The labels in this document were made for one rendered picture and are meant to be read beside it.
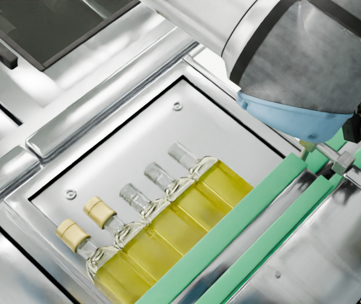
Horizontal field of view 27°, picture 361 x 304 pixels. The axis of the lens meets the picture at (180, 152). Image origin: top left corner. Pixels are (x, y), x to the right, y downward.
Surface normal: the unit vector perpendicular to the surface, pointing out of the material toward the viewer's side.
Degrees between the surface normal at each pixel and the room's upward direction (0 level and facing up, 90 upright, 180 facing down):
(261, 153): 90
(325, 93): 124
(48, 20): 90
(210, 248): 90
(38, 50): 90
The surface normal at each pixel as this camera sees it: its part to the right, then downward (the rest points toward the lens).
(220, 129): 0.11, -0.54
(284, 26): 0.03, -0.27
